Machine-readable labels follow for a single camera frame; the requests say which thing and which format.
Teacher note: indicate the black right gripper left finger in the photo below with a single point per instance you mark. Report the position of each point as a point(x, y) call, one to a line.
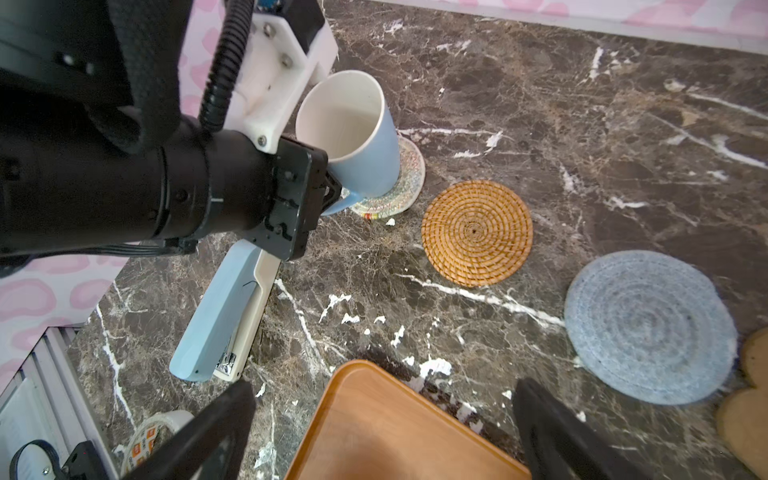
point(212, 445)

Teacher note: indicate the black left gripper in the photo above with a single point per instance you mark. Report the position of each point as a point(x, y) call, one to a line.
point(301, 189)

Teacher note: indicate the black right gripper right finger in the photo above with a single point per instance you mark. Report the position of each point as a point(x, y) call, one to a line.
point(559, 446)

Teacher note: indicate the light blue mug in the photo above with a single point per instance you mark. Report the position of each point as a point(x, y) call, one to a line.
point(347, 116)

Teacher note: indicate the multicolour woven round coaster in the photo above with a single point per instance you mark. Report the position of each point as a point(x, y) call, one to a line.
point(404, 192)

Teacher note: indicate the grey blue woven coaster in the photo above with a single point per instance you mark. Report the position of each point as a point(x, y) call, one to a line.
point(651, 327)

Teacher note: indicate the woven rattan round coaster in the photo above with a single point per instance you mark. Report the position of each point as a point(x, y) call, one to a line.
point(477, 233)

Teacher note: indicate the cork flower shaped coaster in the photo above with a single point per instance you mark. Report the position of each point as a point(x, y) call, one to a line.
point(742, 417)

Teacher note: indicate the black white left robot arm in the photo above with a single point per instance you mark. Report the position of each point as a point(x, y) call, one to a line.
point(97, 157)

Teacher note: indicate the clear tape roll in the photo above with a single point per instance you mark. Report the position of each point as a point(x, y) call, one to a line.
point(150, 436)

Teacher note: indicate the orange wooden tray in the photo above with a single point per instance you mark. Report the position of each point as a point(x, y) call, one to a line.
point(369, 425)

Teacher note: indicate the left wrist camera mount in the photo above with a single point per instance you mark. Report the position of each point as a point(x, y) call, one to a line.
point(289, 47)

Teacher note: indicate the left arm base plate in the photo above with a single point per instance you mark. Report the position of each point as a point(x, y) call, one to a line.
point(82, 463)

